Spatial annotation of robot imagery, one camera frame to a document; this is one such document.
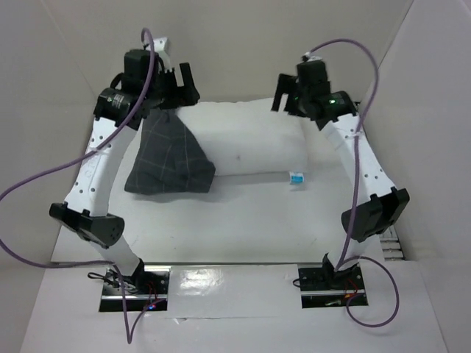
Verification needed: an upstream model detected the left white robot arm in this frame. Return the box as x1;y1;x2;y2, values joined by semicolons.
49;49;199;293

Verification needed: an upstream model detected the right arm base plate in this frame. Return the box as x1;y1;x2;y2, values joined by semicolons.
292;266;369;309

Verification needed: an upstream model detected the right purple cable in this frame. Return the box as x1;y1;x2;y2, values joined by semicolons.
303;38;401;328

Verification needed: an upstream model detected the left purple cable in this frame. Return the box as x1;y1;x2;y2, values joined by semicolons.
0;27;163;345

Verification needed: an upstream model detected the purple cable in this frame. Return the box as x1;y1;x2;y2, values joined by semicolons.
0;27;163;345
303;38;401;328

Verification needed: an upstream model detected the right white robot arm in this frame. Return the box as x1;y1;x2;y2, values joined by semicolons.
272;60;410;288

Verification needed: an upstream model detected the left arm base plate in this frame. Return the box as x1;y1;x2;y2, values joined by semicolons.
88;265;171;313

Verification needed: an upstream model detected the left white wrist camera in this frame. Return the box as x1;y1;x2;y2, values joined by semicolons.
153;37;172;72

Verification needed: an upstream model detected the white pillow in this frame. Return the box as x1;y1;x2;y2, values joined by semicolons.
177;99;308;177

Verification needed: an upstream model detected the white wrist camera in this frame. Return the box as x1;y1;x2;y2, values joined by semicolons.
153;37;172;72
301;52;322;63

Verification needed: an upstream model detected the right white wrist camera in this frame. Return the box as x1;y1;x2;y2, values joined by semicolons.
301;52;322;63

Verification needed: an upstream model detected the dark grey checked pillowcase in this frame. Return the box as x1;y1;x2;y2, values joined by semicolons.
124;110;216;196

